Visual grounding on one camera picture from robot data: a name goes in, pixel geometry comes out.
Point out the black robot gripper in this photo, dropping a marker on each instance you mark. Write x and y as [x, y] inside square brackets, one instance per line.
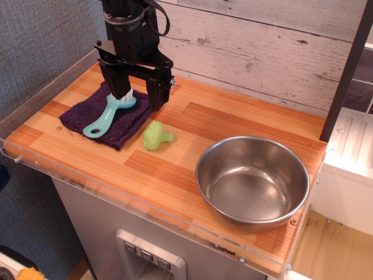
[132, 49]

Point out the green toy broccoli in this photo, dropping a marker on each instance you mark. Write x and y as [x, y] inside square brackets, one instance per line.
[154, 135]

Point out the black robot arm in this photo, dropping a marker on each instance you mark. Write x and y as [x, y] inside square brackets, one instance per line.
[131, 8]

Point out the stainless steel pot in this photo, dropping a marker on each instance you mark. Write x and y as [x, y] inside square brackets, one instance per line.
[252, 184]

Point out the purple folded towel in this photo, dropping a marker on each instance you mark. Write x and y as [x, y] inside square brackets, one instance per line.
[125, 123]

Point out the teal scrub brush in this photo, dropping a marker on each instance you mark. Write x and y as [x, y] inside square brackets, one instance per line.
[103, 123]

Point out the clear acrylic edge guard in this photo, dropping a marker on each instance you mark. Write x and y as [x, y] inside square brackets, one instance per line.
[159, 186]

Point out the grey toy fridge cabinet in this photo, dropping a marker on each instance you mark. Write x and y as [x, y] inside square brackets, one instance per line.
[96, 221]

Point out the silver dispenser button panel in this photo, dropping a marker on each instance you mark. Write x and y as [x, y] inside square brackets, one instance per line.
[144, 260]

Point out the yellow object bottom left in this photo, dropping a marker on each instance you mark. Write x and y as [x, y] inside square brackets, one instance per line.
[30, 274]

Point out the dark right support post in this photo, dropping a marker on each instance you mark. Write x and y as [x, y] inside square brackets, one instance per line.
[348, 72]

